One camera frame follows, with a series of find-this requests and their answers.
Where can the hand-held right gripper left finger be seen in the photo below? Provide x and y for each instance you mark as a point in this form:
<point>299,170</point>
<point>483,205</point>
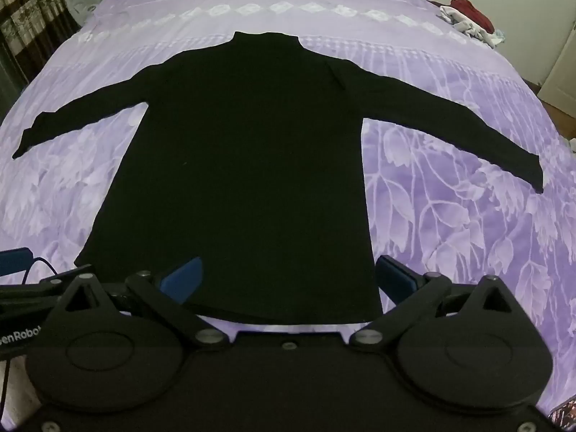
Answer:
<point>183,278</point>

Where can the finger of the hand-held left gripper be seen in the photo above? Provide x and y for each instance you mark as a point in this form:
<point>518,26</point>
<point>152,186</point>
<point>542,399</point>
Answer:
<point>31,294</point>
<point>15,259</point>

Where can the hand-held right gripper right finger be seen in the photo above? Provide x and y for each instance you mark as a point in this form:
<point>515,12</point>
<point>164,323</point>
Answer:
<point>397,279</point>

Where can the black long-sleeve sweater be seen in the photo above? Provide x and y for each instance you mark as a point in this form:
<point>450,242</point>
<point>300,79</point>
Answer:
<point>252,166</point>

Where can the purple floral bedsheet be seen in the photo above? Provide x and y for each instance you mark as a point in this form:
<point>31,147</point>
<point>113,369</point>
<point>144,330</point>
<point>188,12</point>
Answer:
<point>450,216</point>

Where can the brown striped curtain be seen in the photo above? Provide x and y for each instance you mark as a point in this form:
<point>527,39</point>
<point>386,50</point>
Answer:
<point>31,18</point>

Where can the cream door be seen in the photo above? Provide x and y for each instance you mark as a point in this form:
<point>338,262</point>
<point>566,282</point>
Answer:
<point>560,76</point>

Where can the white crumpled cloth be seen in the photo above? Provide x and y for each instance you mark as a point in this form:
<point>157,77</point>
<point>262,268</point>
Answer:
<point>468,28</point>

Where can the red cloth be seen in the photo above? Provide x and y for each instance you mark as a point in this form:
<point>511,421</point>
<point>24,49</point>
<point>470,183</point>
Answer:
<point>472,14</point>

